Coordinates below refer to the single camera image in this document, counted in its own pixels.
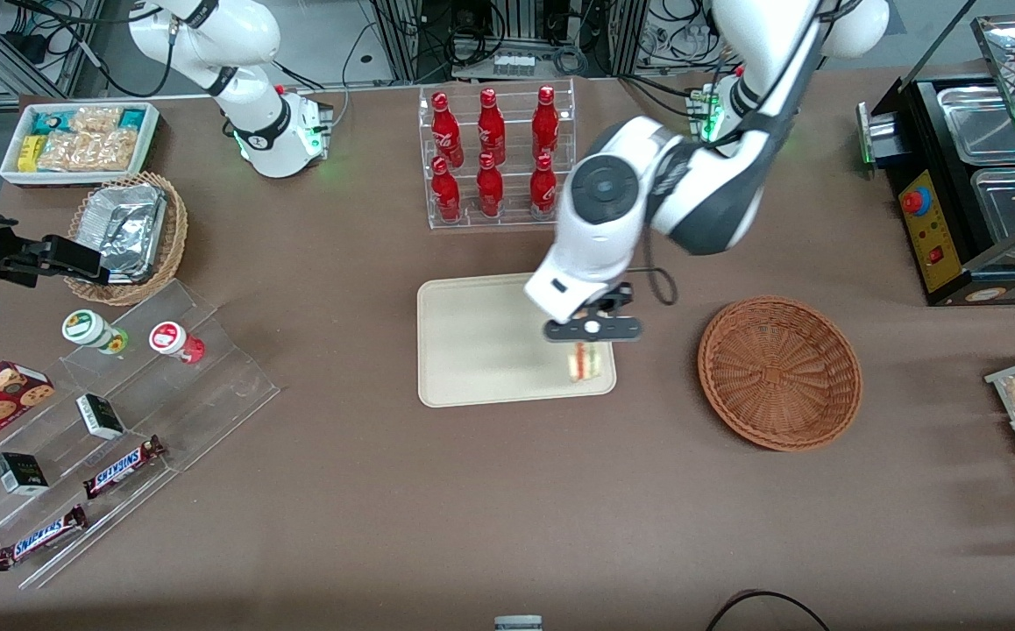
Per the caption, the tan wicker basket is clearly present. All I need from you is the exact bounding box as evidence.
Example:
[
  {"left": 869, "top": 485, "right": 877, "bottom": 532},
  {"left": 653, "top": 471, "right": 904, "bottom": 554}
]
[{"left": 63, "top": 171, "right": 188, "bottom": 306}]

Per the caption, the black cable loop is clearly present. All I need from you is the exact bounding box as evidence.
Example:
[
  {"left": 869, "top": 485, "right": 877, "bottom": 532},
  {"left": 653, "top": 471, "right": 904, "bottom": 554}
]
[{"left": 643, "top": 237, "right": 678, "bottom": 306}]

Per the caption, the black floor cable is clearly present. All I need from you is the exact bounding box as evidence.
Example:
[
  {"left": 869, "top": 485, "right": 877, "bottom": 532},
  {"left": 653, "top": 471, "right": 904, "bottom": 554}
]
[{"left": 705, "top": 590, "right": 833, "bottom": 631}]

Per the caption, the clear acrylic bottle rack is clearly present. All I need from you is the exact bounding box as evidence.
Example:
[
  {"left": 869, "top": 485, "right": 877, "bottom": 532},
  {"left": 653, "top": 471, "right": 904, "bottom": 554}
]
[{"left": 418, "top": 79, "right": 577, "bottom": 230}]

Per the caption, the red cola bottle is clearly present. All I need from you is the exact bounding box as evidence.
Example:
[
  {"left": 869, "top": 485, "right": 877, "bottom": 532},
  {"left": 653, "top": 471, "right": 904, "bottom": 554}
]
[
  {"left": 529, "top": 152, "right": 558, "bottom": 217},
  {"left": 431, "top": 156, "right": 462, "bottom": 223},
  {"left": 476, "top": 152, "right": 505, "bottom": 218},
  {"left": 532, "top": 85, "right": 560, "bottom": 160},
  {"left": 431, "top": 91, "right": 465, "bottom": 169},
  {"left": 478, "top": 88, "right": 506, "bottom": 166}
]

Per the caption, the clear cracker bag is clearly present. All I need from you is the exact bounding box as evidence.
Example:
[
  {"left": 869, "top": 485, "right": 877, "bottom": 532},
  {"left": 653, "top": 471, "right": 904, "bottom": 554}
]
[
  {"left": 69, "top": 105, "right": 123, "bottom": 134},
  {"left": 39, "top": 130, "right": 136, "bottom": 172}
]

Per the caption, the red lid strawberry jar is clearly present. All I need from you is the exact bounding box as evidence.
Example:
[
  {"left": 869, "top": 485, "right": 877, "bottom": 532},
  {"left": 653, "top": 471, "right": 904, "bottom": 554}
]
[{"left": 148, "top": 321, "right": 206, "bottom": 365}]

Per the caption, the brown round wicker basket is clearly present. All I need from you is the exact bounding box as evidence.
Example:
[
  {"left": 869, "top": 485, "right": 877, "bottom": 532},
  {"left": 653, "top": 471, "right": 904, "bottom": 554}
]
[{"left": 698, "top": 296, "right": 863, "bottom": 452}]

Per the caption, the small black tissue box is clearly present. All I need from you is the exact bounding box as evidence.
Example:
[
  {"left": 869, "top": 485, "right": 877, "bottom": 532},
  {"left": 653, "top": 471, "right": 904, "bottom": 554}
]
[
  {"left": 75, "top": 393, "right": 126, "bottom": 441},
  {"left": 0, "top": 452, "right": 50, "bottom": 496}
]

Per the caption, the cream rectangular plastic tray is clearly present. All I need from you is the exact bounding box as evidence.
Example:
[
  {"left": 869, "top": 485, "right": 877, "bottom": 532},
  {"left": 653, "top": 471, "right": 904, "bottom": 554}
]
[{"left": 417, "top": 273, "right": 618, "bottom": 408}]

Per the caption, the green lid sunflower jar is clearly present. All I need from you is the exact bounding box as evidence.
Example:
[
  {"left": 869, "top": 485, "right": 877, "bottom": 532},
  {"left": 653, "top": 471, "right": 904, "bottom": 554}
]
[{"left": 61, "top": 309, "right": 130, "bottom": 356}]

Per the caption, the white rectangular snack bin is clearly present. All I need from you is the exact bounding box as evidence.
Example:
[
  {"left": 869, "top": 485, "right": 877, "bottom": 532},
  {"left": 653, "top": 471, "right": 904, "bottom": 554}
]
[{"left": 0, "top": 102, "right": 160, "bottom": 189}]

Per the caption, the clear acrylic stepped shelf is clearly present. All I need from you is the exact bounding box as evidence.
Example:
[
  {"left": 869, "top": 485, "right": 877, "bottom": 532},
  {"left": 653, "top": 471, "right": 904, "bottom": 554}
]
[{"left": 0, "top": 279, "right": 280, "bottom": 590}]

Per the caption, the black food warmer machine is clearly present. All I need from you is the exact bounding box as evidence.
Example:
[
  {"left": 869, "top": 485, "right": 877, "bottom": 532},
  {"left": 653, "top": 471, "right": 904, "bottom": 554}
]
[{"left": 858, "top": 13, "right": 1015, "bottom": 308}]

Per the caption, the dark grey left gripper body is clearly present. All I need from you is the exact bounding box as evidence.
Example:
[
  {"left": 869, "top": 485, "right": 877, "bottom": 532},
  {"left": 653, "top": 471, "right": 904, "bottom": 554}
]
[{"left": 545, "top": 282, "right": 642, "bottom": 343}]

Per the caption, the triangle sandwich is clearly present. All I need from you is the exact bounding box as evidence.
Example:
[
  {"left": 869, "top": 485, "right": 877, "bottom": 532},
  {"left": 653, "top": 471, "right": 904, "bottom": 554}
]
[{"left": 569, "top": 344, "right": 607, "bottom": 383}]

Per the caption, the Snickers chocolate bar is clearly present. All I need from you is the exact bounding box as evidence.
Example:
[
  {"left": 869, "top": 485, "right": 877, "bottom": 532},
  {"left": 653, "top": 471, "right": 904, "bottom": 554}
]
[
  {"left": 0, "top": 505, "right": 89, "bottom": 572},
  {"left": 82, "top": 436, "right": 167, "bottom": 500}
]

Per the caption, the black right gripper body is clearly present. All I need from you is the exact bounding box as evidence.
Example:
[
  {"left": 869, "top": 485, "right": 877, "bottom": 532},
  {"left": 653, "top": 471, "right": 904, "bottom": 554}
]
[{"left": 0, "top": 200, "right": 114, "bottom": 288}]

